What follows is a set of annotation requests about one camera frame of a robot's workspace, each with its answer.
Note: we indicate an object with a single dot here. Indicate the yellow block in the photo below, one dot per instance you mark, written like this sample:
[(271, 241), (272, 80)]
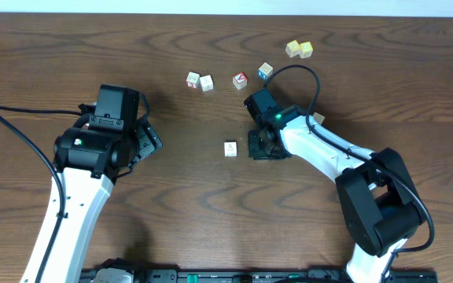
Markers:
[(306, 49), (292, 48)]

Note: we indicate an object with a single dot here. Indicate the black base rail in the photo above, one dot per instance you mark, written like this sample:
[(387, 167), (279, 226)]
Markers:
[(331, 275)]

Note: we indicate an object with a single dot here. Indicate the red sided block far left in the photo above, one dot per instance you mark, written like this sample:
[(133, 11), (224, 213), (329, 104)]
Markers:
[(193, 80)]

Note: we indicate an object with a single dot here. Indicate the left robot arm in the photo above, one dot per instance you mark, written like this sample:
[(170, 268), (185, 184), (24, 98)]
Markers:
[(104, 144)]

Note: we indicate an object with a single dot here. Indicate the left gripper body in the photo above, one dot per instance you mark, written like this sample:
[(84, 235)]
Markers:
[(150, 138)]

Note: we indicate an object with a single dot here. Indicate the red A letter block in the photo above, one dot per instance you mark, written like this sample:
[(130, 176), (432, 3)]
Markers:
[(240, 80)]

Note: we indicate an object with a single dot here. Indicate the wooden A block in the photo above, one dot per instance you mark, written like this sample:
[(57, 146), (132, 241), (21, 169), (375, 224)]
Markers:
[(230, 149)]

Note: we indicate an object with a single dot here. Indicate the wooden block with M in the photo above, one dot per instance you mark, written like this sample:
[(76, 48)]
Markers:
[(318, 118)]

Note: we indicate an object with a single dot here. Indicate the yellow block far left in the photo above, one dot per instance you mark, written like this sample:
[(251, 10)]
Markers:
[(292, 48)]

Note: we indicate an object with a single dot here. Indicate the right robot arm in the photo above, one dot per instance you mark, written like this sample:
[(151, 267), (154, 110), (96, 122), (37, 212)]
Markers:
[(379, 202)]

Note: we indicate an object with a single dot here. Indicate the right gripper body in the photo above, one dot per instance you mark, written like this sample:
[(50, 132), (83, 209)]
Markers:
[(259, 148)]

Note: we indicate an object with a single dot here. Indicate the plain wooden block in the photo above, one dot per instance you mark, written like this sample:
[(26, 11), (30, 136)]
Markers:
[(206, 83)]

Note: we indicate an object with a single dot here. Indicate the blue sided letter block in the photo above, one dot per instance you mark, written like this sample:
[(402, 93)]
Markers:
[(265, 71)]

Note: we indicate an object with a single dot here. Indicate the yellow block far right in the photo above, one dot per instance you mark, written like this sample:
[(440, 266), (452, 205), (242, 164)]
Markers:
[(306, 49)]

